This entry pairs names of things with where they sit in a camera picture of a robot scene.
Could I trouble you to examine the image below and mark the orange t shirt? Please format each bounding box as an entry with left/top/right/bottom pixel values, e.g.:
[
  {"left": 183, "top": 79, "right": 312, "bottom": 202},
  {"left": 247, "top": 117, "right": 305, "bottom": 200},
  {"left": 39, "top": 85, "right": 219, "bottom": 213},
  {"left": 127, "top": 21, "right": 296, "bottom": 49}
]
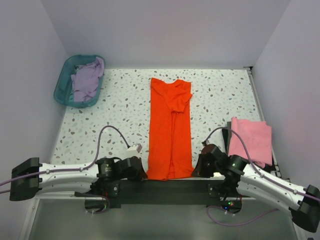
[{"left": 147, "top": 78, "right": 194, "bottom": 181}]

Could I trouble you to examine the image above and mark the lilac t shirt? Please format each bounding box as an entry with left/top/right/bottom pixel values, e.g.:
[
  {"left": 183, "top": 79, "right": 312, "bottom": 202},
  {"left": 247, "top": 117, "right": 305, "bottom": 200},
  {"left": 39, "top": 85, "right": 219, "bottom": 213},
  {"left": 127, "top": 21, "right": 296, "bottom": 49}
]
[{"left": 71, "top": 57, "right": 105, "bottom": 103}]

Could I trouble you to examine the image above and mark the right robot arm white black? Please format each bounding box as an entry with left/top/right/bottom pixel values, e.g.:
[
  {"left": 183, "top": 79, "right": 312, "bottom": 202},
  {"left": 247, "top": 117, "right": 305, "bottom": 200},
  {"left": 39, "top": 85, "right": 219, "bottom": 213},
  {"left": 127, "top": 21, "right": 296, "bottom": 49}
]
[{"left": 192, "top": 144, "right": 320, "bottom": 233}]

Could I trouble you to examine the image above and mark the teal plastic basket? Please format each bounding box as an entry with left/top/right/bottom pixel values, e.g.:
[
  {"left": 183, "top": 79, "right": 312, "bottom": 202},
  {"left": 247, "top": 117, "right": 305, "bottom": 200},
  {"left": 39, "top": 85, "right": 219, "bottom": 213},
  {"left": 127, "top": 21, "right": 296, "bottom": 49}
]
[{"left": 53, "top": 54, "right": 106, "bottom": 108}]

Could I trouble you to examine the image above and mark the black folded t shirt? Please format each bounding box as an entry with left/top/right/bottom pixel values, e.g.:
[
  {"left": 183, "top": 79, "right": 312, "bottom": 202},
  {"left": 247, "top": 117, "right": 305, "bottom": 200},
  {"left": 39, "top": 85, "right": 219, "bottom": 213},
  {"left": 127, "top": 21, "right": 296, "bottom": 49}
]
[{"left": 221, "top": 121, "right": 275, "bottom": 175}]

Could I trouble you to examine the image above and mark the pink folded t shirt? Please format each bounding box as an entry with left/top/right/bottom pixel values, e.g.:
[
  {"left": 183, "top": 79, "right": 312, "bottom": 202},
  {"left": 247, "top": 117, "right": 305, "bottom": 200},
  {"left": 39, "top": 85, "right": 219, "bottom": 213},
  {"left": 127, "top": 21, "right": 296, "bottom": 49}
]
[{"left": 231, "top": 117, "right": 273, "bottom": 168}]

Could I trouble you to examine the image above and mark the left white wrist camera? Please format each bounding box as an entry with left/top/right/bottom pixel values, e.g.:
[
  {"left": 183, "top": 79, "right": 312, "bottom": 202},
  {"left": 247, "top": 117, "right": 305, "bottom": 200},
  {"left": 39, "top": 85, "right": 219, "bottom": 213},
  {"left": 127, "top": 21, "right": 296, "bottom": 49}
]
[{"left": 126, "top": 143, "right": 142, "bottom": 158}]

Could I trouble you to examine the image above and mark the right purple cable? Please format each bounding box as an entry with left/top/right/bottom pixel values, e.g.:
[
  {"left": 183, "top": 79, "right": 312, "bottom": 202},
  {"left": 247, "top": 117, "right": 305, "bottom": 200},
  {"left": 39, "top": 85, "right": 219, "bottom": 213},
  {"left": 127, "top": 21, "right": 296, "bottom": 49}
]
[{"left": 201, "top": 126, "right": 320, "bottom": 227}]

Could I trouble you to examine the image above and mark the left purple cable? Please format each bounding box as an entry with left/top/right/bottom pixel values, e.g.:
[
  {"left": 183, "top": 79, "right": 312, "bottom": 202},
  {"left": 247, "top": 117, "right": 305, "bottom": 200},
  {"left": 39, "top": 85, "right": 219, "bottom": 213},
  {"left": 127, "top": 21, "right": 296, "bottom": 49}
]
[{"left": 0, "top": 125, "right": 133, "bottom": 216}]

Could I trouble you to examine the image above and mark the purple cable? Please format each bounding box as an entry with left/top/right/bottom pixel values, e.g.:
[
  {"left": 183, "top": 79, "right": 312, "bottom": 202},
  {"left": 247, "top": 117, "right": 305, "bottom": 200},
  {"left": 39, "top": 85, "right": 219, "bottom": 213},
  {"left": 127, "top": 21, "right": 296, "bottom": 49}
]
[
  {"left": 201, "top": 126, "right": 320, "bottom": 227},
  {"left": 0, "top": 125, "right": 133, "bottom": 216}
]

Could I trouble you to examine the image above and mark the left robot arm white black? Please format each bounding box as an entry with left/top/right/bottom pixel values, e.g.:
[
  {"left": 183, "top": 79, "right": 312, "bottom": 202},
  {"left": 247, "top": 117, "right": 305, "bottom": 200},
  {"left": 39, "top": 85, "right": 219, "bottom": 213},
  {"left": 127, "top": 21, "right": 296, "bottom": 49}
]
[{"left": 9, "top": 156, "right": 147, "bottom": 202}]

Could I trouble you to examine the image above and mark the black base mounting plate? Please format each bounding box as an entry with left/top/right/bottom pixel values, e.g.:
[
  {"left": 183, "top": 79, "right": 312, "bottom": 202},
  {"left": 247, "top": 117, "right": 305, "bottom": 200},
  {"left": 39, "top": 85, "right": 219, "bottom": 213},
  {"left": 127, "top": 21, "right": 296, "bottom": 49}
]
[{"left": 74, "top": 179, "right": 243, "bottom": 212}]

